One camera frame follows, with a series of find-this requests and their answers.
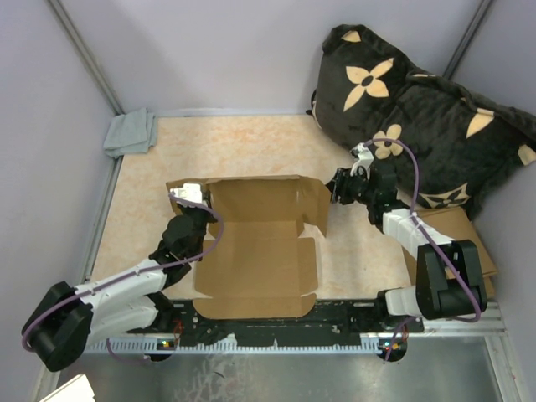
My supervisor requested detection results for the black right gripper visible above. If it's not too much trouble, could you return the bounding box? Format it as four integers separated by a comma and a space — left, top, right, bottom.
318, 167, 377, 207

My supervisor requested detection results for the brown cardboard box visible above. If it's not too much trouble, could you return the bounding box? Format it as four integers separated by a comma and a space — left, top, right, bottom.
165, 174, 332, 320

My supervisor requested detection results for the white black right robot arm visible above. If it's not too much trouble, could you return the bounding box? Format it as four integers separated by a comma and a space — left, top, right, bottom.
326, 163, 487, 332

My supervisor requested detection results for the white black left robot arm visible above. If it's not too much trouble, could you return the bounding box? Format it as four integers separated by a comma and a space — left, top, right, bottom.
21, 194, 220, 372

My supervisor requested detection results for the stack of flat cardboard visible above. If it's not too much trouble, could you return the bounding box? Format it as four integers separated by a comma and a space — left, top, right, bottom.
417, 207, 497, 278

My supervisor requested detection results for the black flower pattern cushion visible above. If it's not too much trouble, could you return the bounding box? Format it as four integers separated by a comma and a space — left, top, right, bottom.
310, 24, 535, 216

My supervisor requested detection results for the grey folded cloth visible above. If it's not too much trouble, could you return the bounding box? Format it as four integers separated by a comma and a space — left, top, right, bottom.
103, 107, 157, 158

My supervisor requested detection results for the white board corner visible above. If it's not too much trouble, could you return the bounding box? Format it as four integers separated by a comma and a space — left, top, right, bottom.
40, 374, 95, 402

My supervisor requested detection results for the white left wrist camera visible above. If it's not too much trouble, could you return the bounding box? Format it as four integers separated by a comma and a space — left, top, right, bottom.
168, 183, 209, 210

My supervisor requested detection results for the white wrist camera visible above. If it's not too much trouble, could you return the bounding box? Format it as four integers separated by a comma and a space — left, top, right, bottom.
168, 183, 209, 210
350, 142, 374, 178

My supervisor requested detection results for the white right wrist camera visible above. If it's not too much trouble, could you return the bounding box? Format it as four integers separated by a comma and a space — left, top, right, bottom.
350, 142, 374, 178

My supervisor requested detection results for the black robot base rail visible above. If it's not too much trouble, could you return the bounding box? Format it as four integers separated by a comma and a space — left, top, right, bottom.
129, 294, 406, 357

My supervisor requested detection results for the white slotted cable duct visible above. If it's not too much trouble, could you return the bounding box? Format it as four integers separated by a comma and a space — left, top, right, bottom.
87, 337, 384, 357

